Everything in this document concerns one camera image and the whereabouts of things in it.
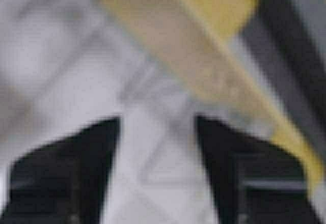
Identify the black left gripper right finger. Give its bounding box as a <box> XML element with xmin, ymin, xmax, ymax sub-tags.
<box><xmin>195</xmin><ymin>115</ymin><xmax>321</xmax><ymax>223</ymax></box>

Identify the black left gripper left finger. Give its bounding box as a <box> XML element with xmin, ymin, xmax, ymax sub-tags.
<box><xmin>1</xmin><ymin>117</ymin><xmax>120</xmax><ymax>223</ymax></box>

